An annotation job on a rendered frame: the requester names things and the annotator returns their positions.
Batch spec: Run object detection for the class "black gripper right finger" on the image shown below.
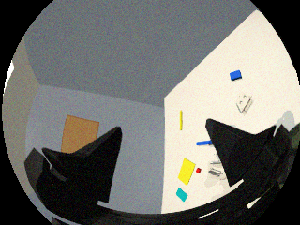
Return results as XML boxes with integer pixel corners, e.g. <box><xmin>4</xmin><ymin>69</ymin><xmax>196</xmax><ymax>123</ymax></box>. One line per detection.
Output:
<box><xmin>205</xmin><ymin>119</ymin><xmax>277</xmax><ymax>187</ymax></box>

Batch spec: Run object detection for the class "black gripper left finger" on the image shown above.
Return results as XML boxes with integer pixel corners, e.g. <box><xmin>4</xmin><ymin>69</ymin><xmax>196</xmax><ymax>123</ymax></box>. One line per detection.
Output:
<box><xmin>41</xmin><ymin>127</ymin><xmax>123</xmax><ymax>203</ymax></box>

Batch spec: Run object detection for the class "teal rectangular plate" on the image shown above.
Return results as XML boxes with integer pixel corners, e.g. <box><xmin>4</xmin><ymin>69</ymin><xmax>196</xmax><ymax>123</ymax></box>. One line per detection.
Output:
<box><xmin>176</xmin><ymin>188</ymin><xmax>188</xmax><ymax>202</ymax></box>

